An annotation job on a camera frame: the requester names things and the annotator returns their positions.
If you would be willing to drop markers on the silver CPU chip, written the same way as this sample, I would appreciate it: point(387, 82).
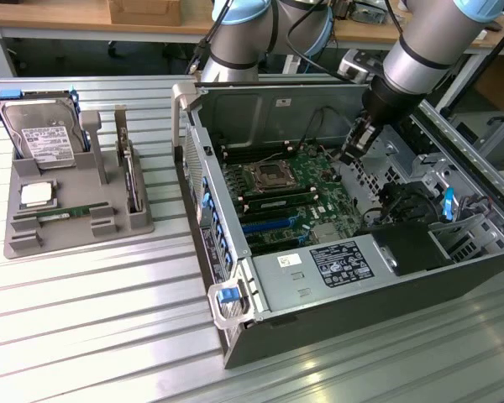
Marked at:
point(38, 195)

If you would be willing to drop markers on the CPU socket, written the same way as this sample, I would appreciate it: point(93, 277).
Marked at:
point(271, 176)

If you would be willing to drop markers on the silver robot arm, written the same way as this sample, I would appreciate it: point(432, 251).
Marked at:
point(424, 50)

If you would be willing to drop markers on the blue case latch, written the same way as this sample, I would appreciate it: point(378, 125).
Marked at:
point(228, 295)

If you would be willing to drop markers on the brown cardboard box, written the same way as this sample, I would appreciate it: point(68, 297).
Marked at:
point(500, 88)
point(145, 10)

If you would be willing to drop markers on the open black PC case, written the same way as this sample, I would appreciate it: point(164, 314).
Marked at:
point(361, 319)

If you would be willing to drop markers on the wooden desk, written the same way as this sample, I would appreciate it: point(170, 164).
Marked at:
point(46, 12)
point(361, 33)

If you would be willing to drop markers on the silver chipset heatsink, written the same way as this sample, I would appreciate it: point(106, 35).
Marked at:
point(327, 233)

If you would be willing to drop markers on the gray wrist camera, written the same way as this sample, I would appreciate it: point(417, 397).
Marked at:
point(357, 65)

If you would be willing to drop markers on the hard disk with blue carrier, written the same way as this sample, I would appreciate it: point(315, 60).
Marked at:
point(46, 126)

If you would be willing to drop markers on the black plastic fan shroud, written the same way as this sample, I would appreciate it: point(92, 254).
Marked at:
point(411, 247)

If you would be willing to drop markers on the silver metal disk bay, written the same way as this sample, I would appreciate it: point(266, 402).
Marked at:
point(403, 168)

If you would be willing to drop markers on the gray metal drive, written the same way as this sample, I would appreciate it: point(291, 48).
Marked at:
point(369, 16)

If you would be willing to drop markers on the gray parts rack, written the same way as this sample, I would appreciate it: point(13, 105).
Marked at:
point(140, 220)

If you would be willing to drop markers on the blue expansion slot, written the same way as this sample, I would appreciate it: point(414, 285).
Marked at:
point(269, 226)

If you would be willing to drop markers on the black expansion slot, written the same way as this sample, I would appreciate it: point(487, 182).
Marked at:
point(262, 216)

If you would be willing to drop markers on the blue disk bay tab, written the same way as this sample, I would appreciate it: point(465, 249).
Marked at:
point(448, 205)

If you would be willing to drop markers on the black RAM slot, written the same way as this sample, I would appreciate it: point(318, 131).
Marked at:
point(258, 158)
point(256, 150)
point(277, 193)
point(255, 147)
point(257, 154)

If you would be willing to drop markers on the black tripod pole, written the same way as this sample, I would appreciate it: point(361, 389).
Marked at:
point(500, 45)

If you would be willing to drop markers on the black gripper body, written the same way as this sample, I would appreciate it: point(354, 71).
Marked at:
point(392, 105)

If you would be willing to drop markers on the white case sticker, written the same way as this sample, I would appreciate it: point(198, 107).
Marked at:
point(283, 102)

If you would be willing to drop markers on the green motherboard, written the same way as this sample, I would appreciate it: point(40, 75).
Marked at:
point(332, 197)

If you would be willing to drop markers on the silver power supply unit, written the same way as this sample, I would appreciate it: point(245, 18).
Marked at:
point(285, 289)

